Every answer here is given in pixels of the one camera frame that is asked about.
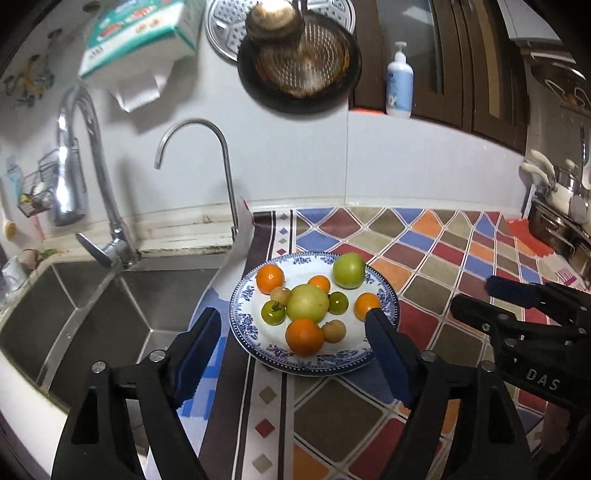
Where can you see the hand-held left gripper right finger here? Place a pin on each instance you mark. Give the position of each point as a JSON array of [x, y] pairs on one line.
[[388, 360]]

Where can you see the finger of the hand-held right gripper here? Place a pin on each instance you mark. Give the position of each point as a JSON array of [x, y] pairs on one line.
[[512, 291], [480, 314]]

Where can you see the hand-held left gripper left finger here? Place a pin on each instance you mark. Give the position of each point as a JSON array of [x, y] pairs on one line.
[[198, 355]]

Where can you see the blue patterned white plate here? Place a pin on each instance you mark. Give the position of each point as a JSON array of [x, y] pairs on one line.
[[355, 339]]

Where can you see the small orange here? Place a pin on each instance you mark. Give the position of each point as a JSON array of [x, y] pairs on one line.
[[319, 283], [367, 304], [270, 278]]

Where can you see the small brown fruit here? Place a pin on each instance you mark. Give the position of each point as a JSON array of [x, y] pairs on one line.
[[280, 294], [333, 331]]

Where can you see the green tomato with stem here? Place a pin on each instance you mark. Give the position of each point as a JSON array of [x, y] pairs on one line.
[[273, 313]]

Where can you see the large orange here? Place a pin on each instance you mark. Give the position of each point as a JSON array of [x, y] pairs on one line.
[[304, 336]]

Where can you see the large yellow-green fruit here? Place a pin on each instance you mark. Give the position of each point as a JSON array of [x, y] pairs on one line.
[[307, 302]]

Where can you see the person's right hand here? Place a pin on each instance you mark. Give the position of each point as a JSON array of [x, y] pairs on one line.
[[558, 427]]

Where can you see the red printed cloth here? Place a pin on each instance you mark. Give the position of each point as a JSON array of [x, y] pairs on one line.
[[521, 230]]

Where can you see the colourful checkered mat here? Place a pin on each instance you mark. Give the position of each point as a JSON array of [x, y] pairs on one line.
[[415, 286]]

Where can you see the stainless steel pot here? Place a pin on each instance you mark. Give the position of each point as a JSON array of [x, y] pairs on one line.
[[554, 226]]

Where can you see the green apple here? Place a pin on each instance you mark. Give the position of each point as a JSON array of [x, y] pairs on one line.
[[349, 270]]

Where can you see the metal spatula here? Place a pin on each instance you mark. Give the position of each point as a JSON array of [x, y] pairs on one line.
[[577, 203]]

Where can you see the stainless steel sink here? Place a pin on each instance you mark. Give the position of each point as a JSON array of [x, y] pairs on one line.
[[92, 314]]

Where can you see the thin gooseneck faucet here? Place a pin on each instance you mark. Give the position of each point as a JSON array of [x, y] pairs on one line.
[[226, 157]]

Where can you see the large chrome faucet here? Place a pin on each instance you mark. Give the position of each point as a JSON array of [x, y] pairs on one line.
[[69, 184]]

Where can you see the white pump bottle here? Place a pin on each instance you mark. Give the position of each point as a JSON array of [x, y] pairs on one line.
[[399, 87]]

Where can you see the grey range hood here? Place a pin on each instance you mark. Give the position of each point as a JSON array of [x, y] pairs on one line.
[[535, 27]]

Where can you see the black frying pan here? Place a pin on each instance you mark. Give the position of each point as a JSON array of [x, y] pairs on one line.
[[300, 104]]

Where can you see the metal strainer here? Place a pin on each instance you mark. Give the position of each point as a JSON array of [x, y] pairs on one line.
[[309, 64]]

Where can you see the paper tissue pack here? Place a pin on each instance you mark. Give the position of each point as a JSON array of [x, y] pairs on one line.
[[138, 37]]

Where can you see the perforated steel tray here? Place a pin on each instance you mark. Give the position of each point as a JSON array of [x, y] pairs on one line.
[[226, 27]]

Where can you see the brown round ladle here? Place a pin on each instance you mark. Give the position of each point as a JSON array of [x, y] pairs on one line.
[[272, 23]]

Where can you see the wall sticker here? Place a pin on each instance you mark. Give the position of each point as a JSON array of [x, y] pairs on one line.
[[27, 78]]

